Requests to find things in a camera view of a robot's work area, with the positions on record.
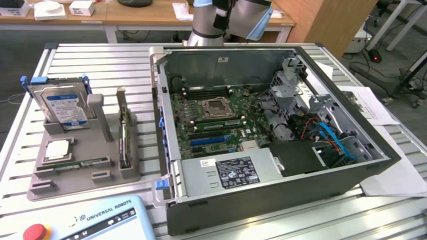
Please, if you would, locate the hard disk blue label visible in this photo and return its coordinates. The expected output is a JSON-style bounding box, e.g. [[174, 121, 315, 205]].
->
[[26, 81, 98, 131]]

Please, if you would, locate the white round-topped box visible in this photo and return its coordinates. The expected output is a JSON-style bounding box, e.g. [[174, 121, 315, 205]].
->
[[32, 0, 68, 21]]

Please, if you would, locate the silver CPU socket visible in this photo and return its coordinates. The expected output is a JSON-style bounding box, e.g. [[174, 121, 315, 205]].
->
[[199, 96, 238, 120]]

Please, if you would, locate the black round object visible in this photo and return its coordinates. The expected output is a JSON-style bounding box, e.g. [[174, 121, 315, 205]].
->
[[116, 0, 154, 8]]

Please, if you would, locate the graphics card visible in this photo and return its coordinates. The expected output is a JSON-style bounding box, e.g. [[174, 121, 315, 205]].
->
[[115, 86, 135, 169]]

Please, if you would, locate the white paper stack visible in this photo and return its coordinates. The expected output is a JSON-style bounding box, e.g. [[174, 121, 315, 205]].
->
[[359, 124, 427, 199]]

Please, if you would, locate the grey metal disk bay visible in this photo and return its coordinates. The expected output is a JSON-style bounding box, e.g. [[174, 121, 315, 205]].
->
[[308, 94, 376, 168]]

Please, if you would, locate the blue flat wire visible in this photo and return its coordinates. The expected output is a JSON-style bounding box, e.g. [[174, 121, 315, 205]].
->
[[316, 121, 356, 160]]

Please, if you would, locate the blue disk caddy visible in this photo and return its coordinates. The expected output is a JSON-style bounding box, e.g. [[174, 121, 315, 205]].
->
[[19, 73, 94, 101]]

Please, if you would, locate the black plastic fan shroud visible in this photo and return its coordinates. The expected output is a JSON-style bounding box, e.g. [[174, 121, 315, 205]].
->
[[268, 139, 330, 178]]

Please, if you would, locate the black wheeled stand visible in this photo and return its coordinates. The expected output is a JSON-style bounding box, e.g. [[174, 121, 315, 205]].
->
[[383, 47, 427, 109]]

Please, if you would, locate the green RAM stick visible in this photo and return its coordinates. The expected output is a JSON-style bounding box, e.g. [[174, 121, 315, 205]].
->
[[39, 157, 111, 172], [194, 119, 244, 133]]

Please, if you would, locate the silver CPU chip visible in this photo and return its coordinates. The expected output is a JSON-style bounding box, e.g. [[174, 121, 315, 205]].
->
[[44, 139, 74, 160]]

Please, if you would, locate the plain white paper sheet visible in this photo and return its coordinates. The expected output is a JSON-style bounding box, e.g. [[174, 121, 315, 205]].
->
[[312, 61, 335, 82]]

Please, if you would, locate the small black device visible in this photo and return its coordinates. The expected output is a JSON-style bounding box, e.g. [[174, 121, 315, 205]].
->
[[0, 0, 27, 8]]

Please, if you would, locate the blue expansion slot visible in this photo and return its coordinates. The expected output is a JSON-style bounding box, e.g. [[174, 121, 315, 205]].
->
[[190, 136, 227, 147]]

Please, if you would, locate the grey parts rack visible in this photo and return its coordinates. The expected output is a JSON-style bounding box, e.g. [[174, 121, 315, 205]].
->
[[27, 86, 142, 202]]

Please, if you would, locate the white floor device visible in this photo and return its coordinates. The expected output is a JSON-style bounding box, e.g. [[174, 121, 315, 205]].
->
[[343, 28, 374, 54]]

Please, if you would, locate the small silver heatsink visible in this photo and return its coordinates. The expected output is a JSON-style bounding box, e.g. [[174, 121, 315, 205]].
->
[[242, 139, 262, 151]]

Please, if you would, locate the wooden cabinet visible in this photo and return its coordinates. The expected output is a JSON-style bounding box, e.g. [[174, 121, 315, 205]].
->
[[271, 0, 380, 60]]

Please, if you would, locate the black long expansion slot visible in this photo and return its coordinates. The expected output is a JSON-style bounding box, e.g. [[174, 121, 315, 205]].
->
[[187, 131, 224, 141]]

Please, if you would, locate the grey metal drive cage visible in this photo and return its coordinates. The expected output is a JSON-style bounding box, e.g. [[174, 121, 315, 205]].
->
[[266, 56, 318, 112]]

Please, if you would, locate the grey power supply unit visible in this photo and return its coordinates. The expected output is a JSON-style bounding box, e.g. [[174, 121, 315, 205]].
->
[[179, 147, 286, 198]]

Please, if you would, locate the red emergency stop button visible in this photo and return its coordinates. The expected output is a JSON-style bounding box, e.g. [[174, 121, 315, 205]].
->
[[21, 223, 52, 240]]

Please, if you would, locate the white papers pile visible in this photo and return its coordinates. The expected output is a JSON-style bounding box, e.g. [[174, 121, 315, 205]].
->
[[171, 2, 195, 22]]

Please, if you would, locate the green motherboard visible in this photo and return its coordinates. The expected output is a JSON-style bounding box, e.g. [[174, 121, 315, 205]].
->
[[168, 84, 280, 161]]

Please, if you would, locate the black open PC case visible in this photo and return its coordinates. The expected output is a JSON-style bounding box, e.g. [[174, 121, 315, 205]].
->
[[148, 45, 403, 237]]

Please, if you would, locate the black wire bundle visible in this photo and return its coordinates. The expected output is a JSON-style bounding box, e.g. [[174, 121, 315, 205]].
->
[[262, 107, 302, 141]]

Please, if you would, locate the black adapter red light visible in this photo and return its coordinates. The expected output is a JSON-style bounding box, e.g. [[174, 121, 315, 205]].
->
[[367, 49, 384, 63]]

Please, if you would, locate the wooden desk white frame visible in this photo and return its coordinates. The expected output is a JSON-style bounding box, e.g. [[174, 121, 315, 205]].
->
[[0, 0, 108, 45], [106, 0, 298, 45]]

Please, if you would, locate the black floor cable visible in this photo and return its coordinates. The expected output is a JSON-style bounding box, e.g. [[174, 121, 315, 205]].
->
[[348, 61, 394, 100]]

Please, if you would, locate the thin red wire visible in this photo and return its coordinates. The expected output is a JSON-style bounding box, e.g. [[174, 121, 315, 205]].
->
[[299, 117, 316, 141]]

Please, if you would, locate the red orange wire bundle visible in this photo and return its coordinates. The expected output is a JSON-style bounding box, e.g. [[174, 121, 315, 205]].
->
[[322, 139, 344, 153]]

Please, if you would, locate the white floor cable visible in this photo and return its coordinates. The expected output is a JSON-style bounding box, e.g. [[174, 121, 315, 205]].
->
[[0, 92, 30, 104]]

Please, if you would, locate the white labelled cardboard box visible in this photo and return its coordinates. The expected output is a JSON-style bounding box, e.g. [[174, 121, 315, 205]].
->
[[68, 0, 98, 17], [0, 6, 32, 17]]

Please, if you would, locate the white table frame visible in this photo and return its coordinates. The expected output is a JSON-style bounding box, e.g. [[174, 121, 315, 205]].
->
[[364, 0, 427, 52]]

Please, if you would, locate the light blue teach pendant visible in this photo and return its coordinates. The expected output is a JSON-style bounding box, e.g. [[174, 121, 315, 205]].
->
[[0, 194, 158, 240]]

